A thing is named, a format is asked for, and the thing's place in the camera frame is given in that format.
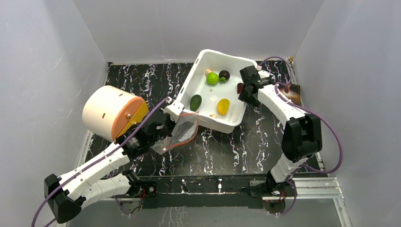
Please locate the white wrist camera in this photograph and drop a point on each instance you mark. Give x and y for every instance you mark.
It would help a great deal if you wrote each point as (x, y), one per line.
(263, 73)
(174, 108)

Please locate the cream orange cylinder appliance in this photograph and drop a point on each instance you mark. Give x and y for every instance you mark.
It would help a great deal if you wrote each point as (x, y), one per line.
(110, 112)

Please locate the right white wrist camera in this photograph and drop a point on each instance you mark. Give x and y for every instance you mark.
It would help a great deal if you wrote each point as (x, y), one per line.
(263, 73)

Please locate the green avocado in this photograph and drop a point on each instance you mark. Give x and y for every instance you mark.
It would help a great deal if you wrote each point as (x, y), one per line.
(195, 102)

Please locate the clear orange-zip bag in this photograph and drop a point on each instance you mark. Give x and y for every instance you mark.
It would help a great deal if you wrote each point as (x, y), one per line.
(184, 131)

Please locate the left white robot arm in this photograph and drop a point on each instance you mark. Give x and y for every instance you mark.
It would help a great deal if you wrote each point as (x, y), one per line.
(68, 194)

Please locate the green wrinkled fruit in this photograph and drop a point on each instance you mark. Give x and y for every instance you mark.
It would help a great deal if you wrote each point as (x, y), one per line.
(212, 78)

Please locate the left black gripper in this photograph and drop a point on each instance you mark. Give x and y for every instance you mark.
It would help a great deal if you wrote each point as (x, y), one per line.
(172, 124)

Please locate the dark purple mangosteen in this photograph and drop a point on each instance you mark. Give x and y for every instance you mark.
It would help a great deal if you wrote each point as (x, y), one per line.
(224, 76)

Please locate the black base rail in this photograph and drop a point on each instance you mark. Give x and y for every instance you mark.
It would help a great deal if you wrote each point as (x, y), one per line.
(203, 191)

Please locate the dark cover book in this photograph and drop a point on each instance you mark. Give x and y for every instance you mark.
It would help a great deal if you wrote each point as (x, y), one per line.
(292, 92)

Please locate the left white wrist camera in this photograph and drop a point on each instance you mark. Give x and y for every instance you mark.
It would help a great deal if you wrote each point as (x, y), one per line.
(174, 108)

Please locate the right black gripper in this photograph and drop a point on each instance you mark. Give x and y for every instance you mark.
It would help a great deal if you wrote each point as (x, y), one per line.
(248, 92)

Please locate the white plastic bin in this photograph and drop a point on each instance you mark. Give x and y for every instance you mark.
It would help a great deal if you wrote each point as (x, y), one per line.
(195, 84)

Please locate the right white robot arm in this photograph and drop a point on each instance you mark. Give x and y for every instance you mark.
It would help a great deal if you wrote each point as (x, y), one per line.
(301, 139)

